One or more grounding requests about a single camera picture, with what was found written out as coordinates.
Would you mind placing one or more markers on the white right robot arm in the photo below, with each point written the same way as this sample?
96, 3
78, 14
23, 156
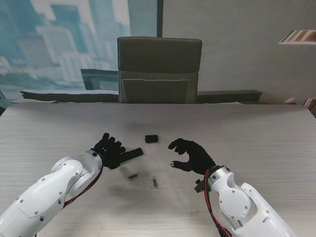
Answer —
242, 202

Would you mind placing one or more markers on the dark window frame post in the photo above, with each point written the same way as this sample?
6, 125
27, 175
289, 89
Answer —
160, 17

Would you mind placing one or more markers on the dark grey office chair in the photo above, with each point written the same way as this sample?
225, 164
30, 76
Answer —
158, 64

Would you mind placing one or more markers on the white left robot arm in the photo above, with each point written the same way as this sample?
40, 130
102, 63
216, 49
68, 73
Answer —
49, 190

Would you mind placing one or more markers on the short dark foam board stack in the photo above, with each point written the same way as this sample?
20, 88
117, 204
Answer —
229, 96

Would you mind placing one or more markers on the long dark foam board stack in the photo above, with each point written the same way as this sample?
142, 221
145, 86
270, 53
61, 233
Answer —
69, 96

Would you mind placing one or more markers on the wooden striped furniture edge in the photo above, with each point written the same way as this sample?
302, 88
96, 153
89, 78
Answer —
311, 105

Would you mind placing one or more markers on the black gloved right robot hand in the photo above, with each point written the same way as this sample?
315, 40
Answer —
197, 158

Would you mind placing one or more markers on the small cylindrical battery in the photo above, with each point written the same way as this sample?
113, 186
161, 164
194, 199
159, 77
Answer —
132, 176
154, 182

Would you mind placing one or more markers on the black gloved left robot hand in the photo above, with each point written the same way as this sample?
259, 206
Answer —
109, 153

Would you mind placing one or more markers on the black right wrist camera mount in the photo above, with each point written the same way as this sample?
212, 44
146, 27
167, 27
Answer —
199, 186

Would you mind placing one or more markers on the black battery cover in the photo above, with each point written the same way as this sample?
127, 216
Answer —
151, 138

